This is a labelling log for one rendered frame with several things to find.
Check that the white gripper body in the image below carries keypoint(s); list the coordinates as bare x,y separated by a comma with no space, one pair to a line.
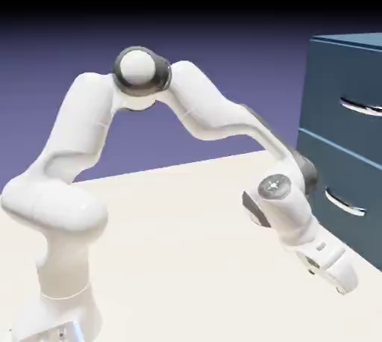
340,270

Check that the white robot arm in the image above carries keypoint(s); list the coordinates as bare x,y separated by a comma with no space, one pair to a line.
80,127

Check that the blue drawer front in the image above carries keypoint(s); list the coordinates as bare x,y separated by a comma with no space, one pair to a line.
343,174
322,85

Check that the blue cabinet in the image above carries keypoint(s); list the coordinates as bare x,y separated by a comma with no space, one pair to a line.
325,168

